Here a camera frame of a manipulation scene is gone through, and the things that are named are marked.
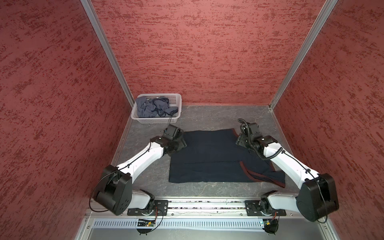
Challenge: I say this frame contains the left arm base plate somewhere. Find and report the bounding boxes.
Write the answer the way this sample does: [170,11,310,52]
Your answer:
[127,200,169,217]

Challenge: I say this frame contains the navy tank top red trim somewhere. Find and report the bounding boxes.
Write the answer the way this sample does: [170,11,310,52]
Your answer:
[169,129,286,188]

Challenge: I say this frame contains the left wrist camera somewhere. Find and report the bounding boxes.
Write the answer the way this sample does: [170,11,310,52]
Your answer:
[163,125,184,142]

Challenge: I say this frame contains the white slotted cable duct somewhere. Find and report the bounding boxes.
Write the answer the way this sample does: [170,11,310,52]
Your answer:
[92,218,264,232]

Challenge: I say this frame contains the circuit board with wires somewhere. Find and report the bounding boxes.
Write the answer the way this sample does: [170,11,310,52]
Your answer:
[263,219,279,235]
[136,219,157,235]

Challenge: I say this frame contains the aluminium front rail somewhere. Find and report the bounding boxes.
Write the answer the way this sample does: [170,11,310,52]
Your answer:
[85,197,328,218]

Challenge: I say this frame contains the left corner aluminium profile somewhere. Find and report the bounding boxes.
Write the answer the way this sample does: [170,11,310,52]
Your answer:
[81,0,135,107]

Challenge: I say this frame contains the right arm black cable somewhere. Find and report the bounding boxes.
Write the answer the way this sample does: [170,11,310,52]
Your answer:
[237,118,284,161]

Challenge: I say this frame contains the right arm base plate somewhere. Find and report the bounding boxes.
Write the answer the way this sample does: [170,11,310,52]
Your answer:
[245,200,287,218]

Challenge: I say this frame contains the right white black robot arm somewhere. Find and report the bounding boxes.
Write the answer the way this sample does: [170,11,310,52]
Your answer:
[236,134,339,222]

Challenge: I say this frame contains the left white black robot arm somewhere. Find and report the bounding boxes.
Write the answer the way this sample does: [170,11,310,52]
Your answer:
[91,136,187,216]

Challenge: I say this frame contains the left circuit board with wires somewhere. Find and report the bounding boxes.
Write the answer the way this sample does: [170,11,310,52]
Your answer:
[136,219,157,235]

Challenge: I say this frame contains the grey-blue tank top in basket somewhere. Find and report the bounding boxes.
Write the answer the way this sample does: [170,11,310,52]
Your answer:
[136,97,179,118]

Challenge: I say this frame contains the right corner aluminium profile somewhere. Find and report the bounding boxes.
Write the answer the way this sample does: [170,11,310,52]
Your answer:
[269,0,338,111]

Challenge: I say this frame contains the corner aluminium profile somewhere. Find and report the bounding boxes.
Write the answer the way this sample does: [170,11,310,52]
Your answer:
[269,0,338,111]
[81,0,135,107]

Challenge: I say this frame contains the right circuit board with wires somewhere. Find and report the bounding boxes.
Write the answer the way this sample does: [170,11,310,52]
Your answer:
[263,219,279,235]

